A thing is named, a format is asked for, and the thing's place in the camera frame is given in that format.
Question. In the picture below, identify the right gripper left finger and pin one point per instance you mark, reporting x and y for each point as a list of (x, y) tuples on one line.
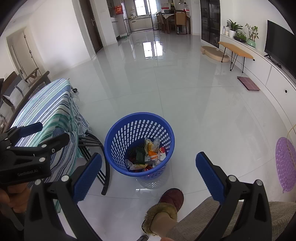
[(42, 221)]

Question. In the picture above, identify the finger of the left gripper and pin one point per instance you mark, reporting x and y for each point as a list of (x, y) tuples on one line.
[(43, 150), (12, 136)]

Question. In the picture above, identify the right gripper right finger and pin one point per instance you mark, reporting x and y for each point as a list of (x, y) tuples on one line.
[(243, 212)]

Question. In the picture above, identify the green yellow snack packet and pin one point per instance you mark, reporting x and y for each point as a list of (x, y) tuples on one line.
[(140, 156)]

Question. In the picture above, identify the yellow silver snack bag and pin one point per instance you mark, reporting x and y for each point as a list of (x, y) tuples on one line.
[(152, 146)]

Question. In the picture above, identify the orange white snack wrappers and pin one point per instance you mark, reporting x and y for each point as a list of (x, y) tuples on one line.
[(157, 157)]

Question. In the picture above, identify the left hand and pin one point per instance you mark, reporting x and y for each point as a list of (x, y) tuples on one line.
[(16, 197)]

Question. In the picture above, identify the black metal table legs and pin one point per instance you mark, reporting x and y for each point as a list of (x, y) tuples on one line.
[(91, 147)]

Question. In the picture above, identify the striped blue green tablecloth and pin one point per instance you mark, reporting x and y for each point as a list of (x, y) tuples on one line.
[(55, 108)]

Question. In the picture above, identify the dark wooden sofa bench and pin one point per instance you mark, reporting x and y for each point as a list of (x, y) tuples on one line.
[(16, 92)]

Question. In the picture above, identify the purple perforated mat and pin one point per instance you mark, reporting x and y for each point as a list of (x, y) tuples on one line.
[(285, 163)]

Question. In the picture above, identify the brown furry slipper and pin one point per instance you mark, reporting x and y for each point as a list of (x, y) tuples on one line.
[(162, 217)]

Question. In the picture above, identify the blue plastic waste basket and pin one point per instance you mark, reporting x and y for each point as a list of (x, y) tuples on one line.
[(130, 132)]

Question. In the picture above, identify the white tv cabinet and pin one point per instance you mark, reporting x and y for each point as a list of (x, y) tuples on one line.
[(278, 87)]

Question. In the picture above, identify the wooden oval side table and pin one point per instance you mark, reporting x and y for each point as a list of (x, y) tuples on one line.
[(235, 53)]

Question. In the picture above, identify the round beige floor cushion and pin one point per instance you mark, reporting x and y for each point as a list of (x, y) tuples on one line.
[(215, 54)]

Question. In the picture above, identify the black flat television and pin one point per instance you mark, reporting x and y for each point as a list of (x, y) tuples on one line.
[(280, 46)]

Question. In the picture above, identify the dining table with chairs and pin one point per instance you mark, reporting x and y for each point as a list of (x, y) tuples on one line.
[(180, 20)]

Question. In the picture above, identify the low black planter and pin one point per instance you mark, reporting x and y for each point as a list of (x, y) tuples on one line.
[(240, 36)]

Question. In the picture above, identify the potted plant green pot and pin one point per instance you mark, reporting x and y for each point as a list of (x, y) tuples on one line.
[(253, 34)]

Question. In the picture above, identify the potted plant white pot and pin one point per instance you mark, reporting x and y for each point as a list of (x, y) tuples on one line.
[(233, 28)]

